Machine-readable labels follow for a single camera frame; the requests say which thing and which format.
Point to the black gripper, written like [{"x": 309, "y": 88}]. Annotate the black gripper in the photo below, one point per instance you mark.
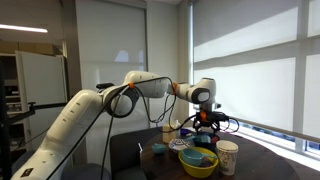
[{"x": 210, "y": 119}]

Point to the light blue object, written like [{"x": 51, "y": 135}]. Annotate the light blue object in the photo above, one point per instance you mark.
[{"x": 203, "y": 139}]

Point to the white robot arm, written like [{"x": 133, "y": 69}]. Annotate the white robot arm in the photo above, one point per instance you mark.
[{"x": 81, "y": 112}]

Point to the dark blue bowl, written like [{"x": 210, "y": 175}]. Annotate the dark blue bowl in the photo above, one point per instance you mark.
[{"x": 210, "y": 146}]

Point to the teal bowl in yellow bowl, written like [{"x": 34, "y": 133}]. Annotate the teal bowl in yellow bowl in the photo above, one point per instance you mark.
[{"x": 194, "y": 157}]

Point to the patterned paper cup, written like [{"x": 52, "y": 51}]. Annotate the patterned paper cup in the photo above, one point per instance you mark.
[{"x": 227, "y": 155}]

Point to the patterned white plate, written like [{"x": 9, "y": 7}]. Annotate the patterned white plate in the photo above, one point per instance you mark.
[{"x": 179, "y": 144}]

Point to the glass jar with label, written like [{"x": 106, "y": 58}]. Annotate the glass jar with label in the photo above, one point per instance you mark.
[{"x": 170, "y": 132}]

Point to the teal measuring scoop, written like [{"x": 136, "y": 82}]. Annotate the teal measuring scoop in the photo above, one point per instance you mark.
[{"x": 158, "y": 148}]

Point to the round dark wooden table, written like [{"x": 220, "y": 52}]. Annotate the round dark wooden table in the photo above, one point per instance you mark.
[{"x": 254, "y": 162}]

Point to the dark upholstered chair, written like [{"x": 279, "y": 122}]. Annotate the dark upholstered chair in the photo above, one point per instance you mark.
[{"x": 125, "y": 153}]

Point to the white roller window blind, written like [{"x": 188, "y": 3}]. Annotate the white roller window blind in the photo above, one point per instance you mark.
[{"x": 265, "y": 58}]

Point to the white whiteboard panel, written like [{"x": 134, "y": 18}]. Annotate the white whiteboard panel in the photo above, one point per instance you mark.
[{"x": 42, "y": 81}]

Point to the ceiling light strip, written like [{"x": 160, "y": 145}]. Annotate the ceiling light strip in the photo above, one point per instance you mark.
[{"x": 22, "y": 28}]

